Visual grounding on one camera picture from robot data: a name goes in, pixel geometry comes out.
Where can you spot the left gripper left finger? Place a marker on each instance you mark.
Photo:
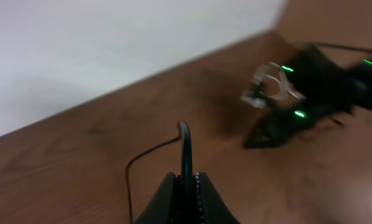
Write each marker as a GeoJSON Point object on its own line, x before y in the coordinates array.
{"type": "Point", "coordinates": [159, 209]}

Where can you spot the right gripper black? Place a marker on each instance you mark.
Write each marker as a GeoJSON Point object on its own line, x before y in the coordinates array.
{"type": "Point", "coordinates": [277, 128]}

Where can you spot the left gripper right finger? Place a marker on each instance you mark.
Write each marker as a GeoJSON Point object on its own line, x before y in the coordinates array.
{"type": "Point", "coordinates": [210, 206]}

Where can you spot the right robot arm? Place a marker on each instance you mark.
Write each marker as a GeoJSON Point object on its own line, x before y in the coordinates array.
{"type": "Point", "coordinates": [307, 88]}

